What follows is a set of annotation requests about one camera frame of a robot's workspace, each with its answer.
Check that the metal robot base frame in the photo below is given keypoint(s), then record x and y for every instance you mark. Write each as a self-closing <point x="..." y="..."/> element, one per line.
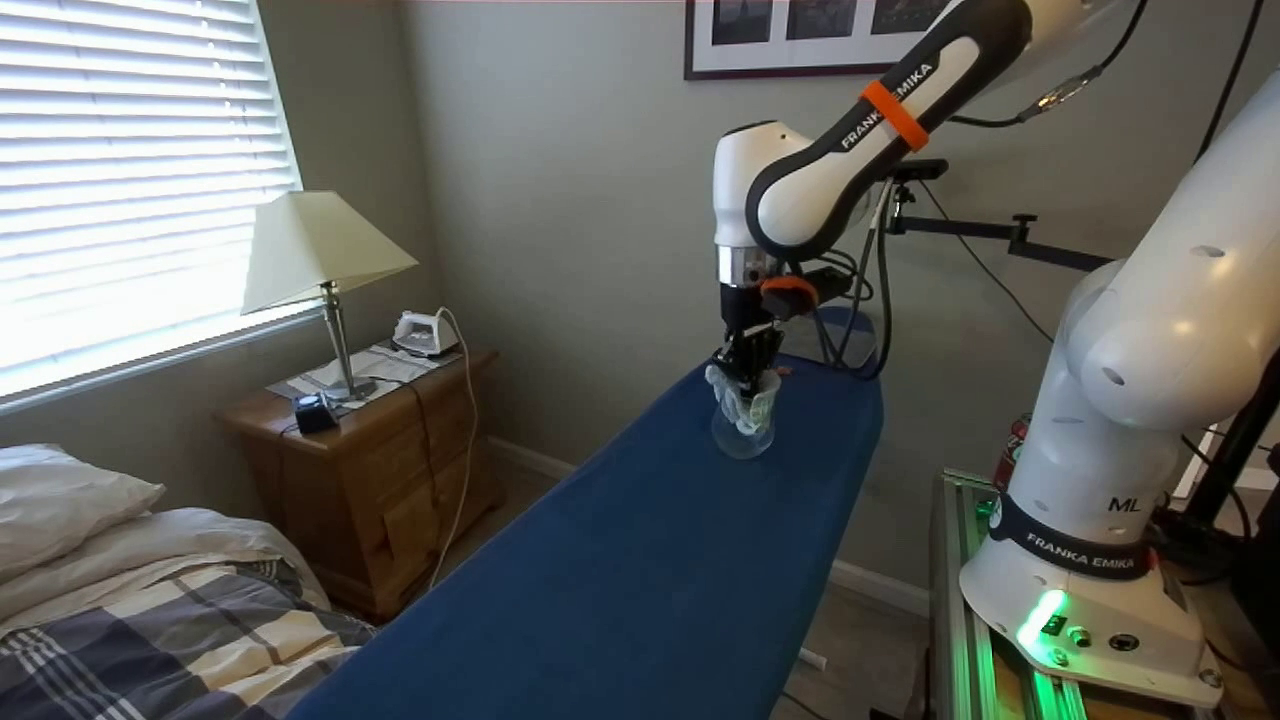
<point x="974" y="640"/>

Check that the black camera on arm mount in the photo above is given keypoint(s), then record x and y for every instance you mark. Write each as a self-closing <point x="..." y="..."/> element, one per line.
<point x="993" y="235"/>

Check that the white window blinds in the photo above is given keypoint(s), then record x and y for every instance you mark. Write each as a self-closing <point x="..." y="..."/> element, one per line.
<point x="132" y="174"/>

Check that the grey quilted iron pad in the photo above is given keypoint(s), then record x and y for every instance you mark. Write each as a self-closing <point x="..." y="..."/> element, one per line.
<point x="860" y="340"/>

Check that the small black alarm clock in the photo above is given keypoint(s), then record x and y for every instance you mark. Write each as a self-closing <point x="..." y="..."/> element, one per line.
<point x="319" y="418"/>

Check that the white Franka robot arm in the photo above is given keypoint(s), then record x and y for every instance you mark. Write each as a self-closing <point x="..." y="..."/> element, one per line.
<point x="1146" y="347"/>

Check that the table lamp white shade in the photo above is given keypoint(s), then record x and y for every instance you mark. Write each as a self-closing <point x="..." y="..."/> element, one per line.
<point x="320" y="246"/>

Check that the blue covered ironing board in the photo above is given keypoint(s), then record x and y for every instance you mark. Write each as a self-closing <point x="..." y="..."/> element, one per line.
<point x="640" y="573"/>

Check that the bed with plaid blanket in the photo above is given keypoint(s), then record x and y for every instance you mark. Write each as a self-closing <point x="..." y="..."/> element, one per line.
<point x="160" y="626"/>

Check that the black framed picture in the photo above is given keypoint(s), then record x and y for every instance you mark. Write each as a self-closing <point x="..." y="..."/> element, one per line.
<point x="801" y="34"/>

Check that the white pillow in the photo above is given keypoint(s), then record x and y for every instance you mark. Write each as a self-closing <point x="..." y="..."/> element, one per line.
<point x="66" y="502"/>

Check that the light cloth on nightstand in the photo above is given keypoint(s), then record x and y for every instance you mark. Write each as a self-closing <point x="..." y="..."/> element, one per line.
<point x="380" y="364"/>

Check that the white clothes iron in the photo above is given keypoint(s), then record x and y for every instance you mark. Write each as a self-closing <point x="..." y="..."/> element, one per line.
<point x="426" y="333"/>

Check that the small light blue towel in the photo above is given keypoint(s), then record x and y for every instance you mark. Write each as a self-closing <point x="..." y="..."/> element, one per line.
<point x="741" y="407"/>

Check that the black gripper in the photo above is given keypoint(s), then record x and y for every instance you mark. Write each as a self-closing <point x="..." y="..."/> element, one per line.
<point x="750" y="319"/>

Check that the wooden nightstand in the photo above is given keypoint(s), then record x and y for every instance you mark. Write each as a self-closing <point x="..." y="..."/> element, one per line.
<point x="363" y="504"/>

